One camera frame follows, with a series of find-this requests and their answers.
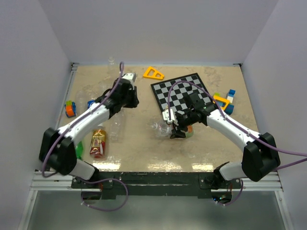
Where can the Pepsi label bottle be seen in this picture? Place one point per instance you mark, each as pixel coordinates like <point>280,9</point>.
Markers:
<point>89,103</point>

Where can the green plastic bottle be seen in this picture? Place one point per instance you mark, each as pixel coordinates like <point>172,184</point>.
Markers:
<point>79,150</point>

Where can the blue toy blocks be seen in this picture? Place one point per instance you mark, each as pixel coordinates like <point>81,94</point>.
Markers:
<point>230,96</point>

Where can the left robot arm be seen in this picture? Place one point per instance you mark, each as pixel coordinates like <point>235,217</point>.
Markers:
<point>58,145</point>

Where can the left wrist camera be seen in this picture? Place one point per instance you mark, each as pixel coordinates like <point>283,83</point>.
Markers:
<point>131,77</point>

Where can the clear bottle yellow cap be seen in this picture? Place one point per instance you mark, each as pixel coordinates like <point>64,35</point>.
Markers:
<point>80,100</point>

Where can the red label tea bottle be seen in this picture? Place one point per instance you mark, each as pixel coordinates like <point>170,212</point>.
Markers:
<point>98,144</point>

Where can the yellow triangle toy far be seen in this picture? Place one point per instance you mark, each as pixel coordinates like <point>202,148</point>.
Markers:
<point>152,73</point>

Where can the grapefruit tea bottle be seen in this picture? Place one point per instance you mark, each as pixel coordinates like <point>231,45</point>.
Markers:
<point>163,130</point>

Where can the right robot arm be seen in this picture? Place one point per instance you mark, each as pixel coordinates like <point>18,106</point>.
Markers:
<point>260,156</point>

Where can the colourful toy car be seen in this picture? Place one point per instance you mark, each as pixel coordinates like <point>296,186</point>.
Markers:
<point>70,109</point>

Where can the yellow triangle toy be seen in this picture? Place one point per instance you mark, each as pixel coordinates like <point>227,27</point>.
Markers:
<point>222,102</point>
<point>152,73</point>

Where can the black table front rail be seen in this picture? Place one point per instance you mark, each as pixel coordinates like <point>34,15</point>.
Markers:
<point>199,184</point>

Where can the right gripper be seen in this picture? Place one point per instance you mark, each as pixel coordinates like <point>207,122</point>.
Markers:
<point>179,134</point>

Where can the yellow triangle toy right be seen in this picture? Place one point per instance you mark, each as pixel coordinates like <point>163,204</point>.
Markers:
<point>222,102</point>

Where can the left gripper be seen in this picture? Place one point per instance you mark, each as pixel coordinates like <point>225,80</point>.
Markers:
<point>135,101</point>

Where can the clear Pocari bottle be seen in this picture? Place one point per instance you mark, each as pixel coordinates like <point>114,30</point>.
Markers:
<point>113,68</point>

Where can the clear slim bottle white cap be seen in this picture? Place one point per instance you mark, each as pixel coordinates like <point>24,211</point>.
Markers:
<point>116,126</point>

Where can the chessboard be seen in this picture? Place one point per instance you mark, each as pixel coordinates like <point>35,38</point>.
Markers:
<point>174,90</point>

